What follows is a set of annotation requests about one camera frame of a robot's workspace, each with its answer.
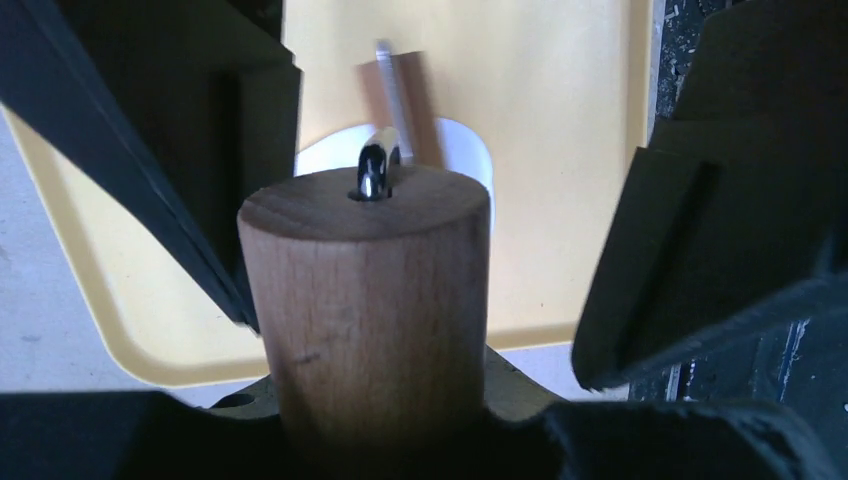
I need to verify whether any yellow tray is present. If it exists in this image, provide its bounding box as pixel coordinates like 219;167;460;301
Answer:
1;1;653;387

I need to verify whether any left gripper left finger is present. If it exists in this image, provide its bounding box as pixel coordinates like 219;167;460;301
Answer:
1;1;301;327

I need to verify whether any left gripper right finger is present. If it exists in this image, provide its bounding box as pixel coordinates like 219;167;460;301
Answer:
571;1;847;390

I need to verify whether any wooden dough roller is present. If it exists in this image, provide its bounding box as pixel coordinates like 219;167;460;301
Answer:
236;39;493;452

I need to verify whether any white dough ball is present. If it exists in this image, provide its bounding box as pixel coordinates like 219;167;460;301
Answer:
294;117;496;232

